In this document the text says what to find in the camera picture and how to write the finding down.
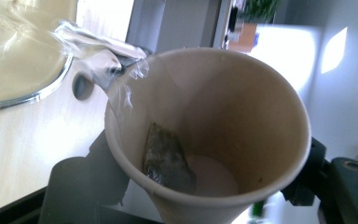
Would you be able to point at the beige paper cup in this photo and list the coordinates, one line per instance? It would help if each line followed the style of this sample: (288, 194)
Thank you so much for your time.
(223, 109)

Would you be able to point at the clear plastic wrapper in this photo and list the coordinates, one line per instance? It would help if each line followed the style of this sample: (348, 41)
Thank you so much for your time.
(96, 53)

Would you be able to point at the green potted plant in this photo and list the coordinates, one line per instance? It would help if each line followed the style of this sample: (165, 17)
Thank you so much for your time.
(261, 9)

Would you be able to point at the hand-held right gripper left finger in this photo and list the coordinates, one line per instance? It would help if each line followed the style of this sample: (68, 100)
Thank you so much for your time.
(80, 186)

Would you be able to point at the orange box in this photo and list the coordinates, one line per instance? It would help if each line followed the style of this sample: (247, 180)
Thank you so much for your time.
(245, 37)

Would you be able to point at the beige round dish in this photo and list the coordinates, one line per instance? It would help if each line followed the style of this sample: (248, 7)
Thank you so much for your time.
(15, 62)

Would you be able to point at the grey round table grommet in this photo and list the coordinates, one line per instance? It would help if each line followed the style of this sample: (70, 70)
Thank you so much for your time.
(82, 87)

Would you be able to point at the used tea bag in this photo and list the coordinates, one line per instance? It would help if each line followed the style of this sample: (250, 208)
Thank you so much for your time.
(167, 161)

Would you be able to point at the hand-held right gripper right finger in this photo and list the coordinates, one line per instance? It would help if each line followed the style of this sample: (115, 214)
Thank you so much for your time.
(307, 186)

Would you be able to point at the white table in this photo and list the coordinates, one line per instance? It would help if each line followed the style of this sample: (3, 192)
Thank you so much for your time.
(292, 53)

